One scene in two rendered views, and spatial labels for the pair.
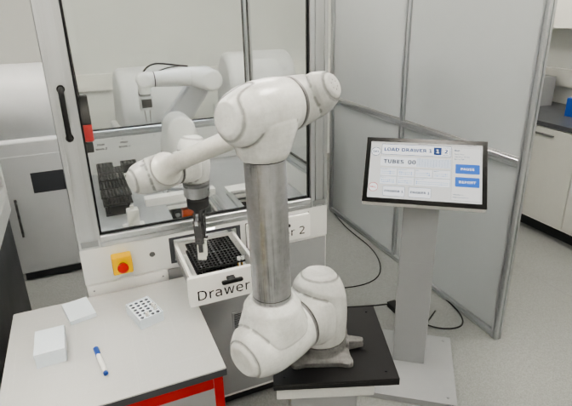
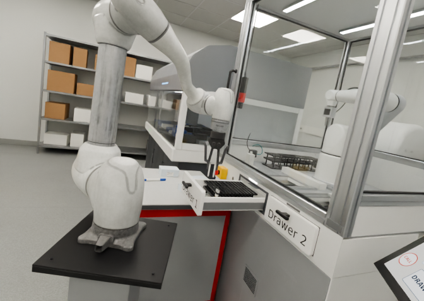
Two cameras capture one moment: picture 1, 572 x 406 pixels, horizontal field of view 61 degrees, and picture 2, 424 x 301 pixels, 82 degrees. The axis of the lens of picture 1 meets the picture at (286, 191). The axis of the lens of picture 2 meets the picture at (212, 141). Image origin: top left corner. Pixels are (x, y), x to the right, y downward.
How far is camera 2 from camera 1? 182 cm
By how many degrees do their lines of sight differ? 87
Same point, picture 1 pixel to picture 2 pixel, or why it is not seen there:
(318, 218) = (328, 247)
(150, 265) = not seen: hidden behind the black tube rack
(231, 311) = (246, 262)
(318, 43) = (387, 16)
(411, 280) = not seen: outside the picture
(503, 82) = not seen: outside the picture
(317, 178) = (341, 193)
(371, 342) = (99, 262)
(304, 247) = (305, 266)
